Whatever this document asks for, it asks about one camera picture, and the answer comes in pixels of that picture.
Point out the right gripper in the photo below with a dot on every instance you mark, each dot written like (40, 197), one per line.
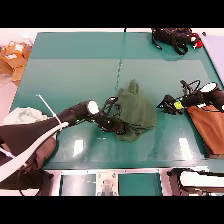
(172, 105)

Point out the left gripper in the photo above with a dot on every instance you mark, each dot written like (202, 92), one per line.
(112, 124)

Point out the dark green garment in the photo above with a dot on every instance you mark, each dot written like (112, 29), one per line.
(138, 110)

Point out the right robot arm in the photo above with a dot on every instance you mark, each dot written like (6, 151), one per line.
(213, 95)

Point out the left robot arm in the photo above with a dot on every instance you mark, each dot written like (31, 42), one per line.
(23, 135)

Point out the brown garment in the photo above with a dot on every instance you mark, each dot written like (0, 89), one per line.
(208, 128)

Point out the black bag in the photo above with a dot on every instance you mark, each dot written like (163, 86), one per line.
(173, 36)

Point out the pale green garment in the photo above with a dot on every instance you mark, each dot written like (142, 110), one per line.
(25, 115)

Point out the brown cardboard box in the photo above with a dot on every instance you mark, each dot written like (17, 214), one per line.
(13, 60)

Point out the silver frame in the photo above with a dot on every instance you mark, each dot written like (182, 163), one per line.
(106, 181)

